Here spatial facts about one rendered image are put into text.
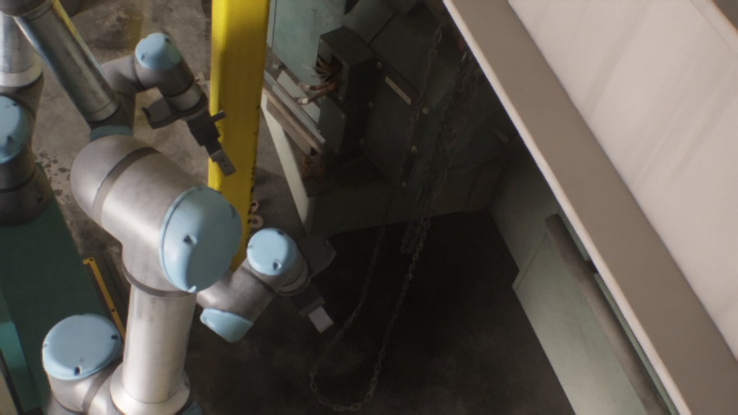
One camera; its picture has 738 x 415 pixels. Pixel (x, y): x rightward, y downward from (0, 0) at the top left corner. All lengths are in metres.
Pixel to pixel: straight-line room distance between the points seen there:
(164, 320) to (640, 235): 0.68
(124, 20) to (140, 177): 2.35
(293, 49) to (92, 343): 1.29
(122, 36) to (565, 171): 2.75
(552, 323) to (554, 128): 1.90
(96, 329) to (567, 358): 1.50
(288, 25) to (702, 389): 1.98
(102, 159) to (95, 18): 2.33
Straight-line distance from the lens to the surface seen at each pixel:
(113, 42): 3.26
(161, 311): 1.11
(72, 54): 1.52
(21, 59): 1.71
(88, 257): 2.23
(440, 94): 2.01
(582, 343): 2.44
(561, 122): 0.67
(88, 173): 1.05
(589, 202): 0.63
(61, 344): 1.39
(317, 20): 2.29
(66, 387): 1.40
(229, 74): 1.88
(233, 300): 1.38
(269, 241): 1.37
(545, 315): 2.58
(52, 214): 1.82
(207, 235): 1.00
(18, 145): 1.68
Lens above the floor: 2.14
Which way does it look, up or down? 50 degrees down
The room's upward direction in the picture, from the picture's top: 13 degrees clockwise
